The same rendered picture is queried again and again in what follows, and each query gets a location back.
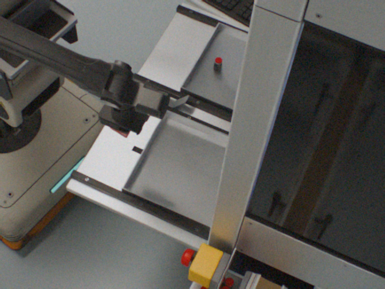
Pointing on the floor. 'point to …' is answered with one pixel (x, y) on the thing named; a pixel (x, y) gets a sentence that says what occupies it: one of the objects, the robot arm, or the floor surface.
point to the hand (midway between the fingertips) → (126, 133)
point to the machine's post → (255, 111)
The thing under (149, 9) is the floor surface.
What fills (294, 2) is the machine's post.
